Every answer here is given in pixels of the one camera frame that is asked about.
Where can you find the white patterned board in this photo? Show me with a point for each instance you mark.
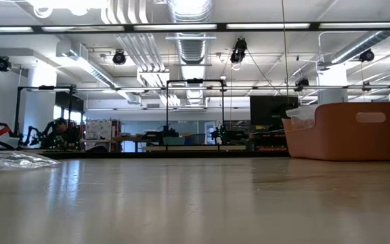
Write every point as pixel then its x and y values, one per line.
pixel 98 128

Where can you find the white ceiling pipe bundle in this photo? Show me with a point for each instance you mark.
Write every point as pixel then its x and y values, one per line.
pixel 137 47

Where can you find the person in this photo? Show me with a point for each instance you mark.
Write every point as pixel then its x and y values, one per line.
pixel 61 123

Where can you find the black background rig frame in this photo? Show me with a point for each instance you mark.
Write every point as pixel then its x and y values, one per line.
pixel 18 108
pixel 167 115

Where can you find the clear plastic bag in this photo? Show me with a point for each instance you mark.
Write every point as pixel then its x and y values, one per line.
pixel 300 117
pixel 12 159

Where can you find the large black monitor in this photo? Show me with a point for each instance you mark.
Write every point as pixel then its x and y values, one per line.
pixel 269 112

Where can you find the silver ribbed ventilation duct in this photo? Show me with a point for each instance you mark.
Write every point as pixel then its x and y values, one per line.
pixel 357 45
pixel 191 51

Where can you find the teal box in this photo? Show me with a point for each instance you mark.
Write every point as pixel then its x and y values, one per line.
pixel 173 140

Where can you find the orange plastic bin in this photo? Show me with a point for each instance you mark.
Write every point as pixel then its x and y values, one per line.
pixel 337 139

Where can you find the black aluminium rig frame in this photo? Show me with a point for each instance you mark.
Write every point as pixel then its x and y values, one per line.
pixel 313 26

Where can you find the white rectangular air duct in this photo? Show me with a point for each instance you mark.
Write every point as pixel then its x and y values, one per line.
pixel 80 61

